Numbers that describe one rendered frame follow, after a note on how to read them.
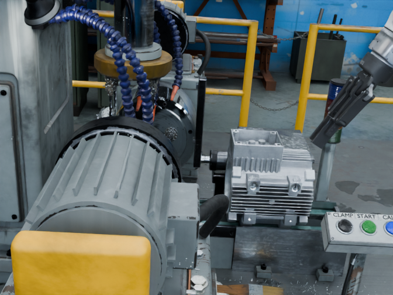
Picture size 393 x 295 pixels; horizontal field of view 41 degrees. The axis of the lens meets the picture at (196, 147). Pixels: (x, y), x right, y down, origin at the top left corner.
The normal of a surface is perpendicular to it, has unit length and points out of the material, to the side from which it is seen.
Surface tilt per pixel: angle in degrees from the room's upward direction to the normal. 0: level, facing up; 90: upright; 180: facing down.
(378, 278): 0
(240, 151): 90
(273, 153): 90
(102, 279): 90
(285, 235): 90
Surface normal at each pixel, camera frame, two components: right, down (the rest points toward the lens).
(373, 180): 0.06, -0.92
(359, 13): 0.01, 0.40
